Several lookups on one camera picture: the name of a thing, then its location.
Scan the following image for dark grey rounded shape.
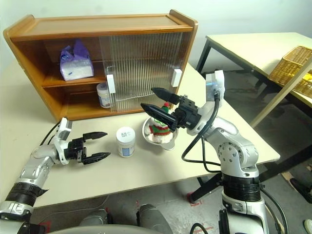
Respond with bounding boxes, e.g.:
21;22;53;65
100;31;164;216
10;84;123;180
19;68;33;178
136;204;171;231
79;209;113;226

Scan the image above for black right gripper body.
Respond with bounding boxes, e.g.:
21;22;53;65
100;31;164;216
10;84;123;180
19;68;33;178
170;94;202;130

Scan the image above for thin white cable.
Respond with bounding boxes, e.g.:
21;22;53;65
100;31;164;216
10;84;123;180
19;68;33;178
96;195;109;210

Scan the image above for plush toy knitted sweater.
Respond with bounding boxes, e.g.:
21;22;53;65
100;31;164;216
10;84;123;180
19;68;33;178
149;101;173;143

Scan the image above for black table base foot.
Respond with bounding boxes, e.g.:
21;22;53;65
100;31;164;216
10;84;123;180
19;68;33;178
23;220;47;234
190;174;224;204

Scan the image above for white jar blue label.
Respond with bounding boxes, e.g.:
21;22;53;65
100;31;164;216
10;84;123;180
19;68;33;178
96;82;111;109
116;126;136;158

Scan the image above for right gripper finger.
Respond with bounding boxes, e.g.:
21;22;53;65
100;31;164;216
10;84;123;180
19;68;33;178
140;103;177;133
151;87;180;105

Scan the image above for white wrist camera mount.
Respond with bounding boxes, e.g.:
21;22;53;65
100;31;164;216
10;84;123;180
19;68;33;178
186;70;225;136
52;117;74;166

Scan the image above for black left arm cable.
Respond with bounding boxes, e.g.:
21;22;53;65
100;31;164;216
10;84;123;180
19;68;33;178
40;121;61;147

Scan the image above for ribbed clear sliding door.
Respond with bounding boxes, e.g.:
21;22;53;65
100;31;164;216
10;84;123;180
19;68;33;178
99;32;184;114
108;34;175;113

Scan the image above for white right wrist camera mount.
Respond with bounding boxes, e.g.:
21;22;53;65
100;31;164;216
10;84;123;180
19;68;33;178
186;70;225;136

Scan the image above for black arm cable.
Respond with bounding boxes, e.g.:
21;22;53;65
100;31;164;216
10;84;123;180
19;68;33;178
181;91;224;174
40;121;61;147

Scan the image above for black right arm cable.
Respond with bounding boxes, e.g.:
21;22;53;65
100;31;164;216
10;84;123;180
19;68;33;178
181;91;224;174

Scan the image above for wicker basket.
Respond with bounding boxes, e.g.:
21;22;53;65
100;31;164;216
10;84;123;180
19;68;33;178
269;45;312;98

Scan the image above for purple tissue pack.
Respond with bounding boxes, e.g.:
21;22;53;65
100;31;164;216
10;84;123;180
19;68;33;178
59;39;95;81

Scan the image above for black table base beam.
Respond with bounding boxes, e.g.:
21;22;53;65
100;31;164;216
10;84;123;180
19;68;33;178
259;151;312;183

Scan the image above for steel bowl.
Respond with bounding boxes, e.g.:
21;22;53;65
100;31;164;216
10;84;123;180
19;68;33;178
141;116;180;151

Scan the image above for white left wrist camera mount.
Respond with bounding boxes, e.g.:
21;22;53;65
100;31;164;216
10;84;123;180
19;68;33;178
52;117;74;166

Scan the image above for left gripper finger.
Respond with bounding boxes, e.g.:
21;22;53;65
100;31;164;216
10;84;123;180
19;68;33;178
82;152;112;167
82;131;109;142

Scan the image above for wooden cabinet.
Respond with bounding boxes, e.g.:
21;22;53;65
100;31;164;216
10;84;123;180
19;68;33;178
2;9;198;122

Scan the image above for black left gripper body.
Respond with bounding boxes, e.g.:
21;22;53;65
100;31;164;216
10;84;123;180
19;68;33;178
64;136;89;164

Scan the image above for cream table black legs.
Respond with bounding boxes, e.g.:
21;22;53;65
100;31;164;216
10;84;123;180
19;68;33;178
196;32;312;129

